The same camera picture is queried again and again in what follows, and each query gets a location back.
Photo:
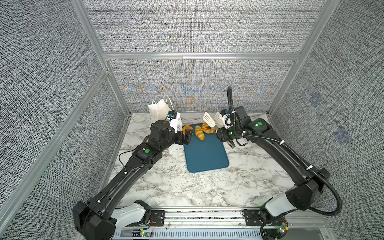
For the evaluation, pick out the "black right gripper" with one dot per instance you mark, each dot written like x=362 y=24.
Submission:
x=222 y=135

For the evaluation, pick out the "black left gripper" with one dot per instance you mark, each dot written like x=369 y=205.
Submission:
x=186 y=137

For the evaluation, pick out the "small striped bread roll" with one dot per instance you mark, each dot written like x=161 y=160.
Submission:
x=199 y=133

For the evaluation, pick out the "white paper bag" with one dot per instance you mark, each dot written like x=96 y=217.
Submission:
x=160 y=111

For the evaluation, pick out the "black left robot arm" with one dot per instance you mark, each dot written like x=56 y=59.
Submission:
x=93 y=219

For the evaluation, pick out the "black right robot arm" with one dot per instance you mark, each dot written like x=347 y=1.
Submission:
x=309 y=181

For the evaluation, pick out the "round golden bun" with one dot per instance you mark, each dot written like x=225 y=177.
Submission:
x=187 y=127

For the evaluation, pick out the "teal serving tray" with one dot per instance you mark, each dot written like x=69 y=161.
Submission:
x=206 y=155

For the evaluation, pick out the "twisted ring bread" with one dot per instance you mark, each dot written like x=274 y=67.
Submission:
x=208 y=129

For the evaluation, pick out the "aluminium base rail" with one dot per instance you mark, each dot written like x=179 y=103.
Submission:
x=206 y=223

